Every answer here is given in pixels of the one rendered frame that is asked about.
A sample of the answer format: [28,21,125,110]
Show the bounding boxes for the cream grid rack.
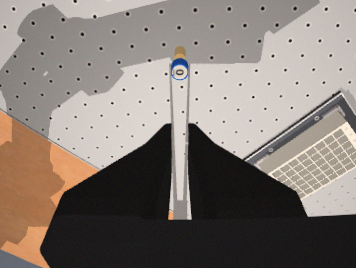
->
[259,111,356,200]

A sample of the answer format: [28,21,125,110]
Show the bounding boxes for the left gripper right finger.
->
[188,123,308,220]

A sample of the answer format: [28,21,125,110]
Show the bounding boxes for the grey perforated base plate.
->
[0,0,356,171]

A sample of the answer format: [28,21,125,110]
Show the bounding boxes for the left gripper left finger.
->
[52,123,172,220]

